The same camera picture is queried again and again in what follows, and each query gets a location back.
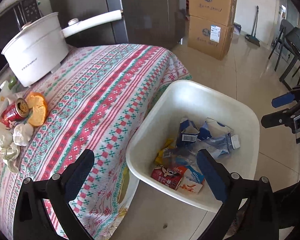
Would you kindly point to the black microwave oven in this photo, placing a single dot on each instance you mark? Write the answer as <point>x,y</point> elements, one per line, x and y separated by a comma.
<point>27,7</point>

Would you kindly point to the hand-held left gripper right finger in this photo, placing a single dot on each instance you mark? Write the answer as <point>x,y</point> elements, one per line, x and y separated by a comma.
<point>212,177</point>

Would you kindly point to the white plastic bin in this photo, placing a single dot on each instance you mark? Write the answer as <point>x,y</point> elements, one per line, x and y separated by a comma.
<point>190,100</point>

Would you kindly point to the white tissue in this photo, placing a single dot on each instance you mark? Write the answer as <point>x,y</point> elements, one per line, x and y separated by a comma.
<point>3,136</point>
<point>22,135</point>

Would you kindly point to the striped patterned tablecloth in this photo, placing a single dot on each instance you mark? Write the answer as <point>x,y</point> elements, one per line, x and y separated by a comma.
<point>102,92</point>

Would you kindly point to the black chair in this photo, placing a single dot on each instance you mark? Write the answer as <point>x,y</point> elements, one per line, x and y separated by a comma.
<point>281,40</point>

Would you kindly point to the red cartoon milk carton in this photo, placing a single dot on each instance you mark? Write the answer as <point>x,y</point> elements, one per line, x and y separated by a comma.
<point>165,175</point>

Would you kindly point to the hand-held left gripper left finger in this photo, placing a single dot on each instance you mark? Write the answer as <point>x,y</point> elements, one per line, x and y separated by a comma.
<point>76,180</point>

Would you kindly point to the grey refrigerator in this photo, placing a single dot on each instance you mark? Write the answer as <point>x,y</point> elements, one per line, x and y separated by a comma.
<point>145,12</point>

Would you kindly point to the white electric cooking pot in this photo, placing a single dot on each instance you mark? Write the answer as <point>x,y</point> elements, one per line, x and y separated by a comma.
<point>35,52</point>

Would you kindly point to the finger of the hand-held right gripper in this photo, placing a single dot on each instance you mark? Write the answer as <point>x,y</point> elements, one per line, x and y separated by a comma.
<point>275,118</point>
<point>285,98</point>

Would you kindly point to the yellow snack bag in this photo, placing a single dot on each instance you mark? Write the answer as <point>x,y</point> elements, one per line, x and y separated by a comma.
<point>162,155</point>

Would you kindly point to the large orange peel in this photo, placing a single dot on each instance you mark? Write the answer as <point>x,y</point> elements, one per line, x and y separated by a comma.
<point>38,110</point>

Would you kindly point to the clear plastic bottle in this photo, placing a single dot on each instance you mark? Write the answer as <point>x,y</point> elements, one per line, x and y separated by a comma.
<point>223,145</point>

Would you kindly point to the black table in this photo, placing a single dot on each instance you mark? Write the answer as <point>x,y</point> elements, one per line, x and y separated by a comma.
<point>298,42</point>

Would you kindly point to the blue white milk carton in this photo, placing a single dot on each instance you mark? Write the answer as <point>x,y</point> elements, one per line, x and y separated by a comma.
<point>210,130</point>

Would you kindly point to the red drink can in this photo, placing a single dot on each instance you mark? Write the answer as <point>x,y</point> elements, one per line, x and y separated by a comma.
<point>11,115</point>

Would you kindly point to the small blue milk carton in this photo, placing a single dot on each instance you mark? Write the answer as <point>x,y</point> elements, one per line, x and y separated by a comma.
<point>187,130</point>

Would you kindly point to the cardboard box with label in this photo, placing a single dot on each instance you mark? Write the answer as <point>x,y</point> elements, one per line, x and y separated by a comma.
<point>202,42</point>

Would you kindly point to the broom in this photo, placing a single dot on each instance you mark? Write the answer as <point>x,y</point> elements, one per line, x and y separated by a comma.
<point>253,36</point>

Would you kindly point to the small blue white box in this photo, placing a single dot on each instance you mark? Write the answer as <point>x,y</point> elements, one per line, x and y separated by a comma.
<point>237,28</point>

